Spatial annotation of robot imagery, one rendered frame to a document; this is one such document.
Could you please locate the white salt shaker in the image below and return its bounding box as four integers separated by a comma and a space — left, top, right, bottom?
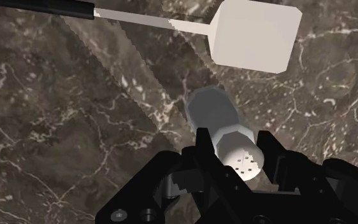
185, 85, 265, 182

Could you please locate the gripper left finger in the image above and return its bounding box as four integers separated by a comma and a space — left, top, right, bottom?
95, 127, 254, 224

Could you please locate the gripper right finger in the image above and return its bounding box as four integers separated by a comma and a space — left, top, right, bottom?
255, 130, 358, 224

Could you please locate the white spatula with black handle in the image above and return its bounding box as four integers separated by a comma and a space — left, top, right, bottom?
0, 0, 303, 74

